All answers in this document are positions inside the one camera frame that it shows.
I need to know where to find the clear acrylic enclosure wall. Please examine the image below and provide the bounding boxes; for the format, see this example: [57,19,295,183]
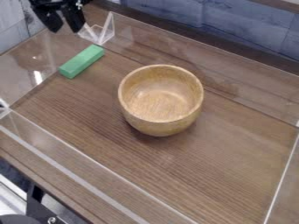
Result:
[0,99,197,224]

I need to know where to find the black table frame leg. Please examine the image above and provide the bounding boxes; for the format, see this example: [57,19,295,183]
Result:
[25,185,80,224]

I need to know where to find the green rectangular stick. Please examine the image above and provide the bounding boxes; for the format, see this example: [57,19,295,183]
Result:
[59,45,104,79]

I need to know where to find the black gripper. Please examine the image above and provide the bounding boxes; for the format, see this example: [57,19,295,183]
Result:
[29,0,85,33]

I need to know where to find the wooden bowl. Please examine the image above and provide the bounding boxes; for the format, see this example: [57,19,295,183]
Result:
[117,64,204,137]

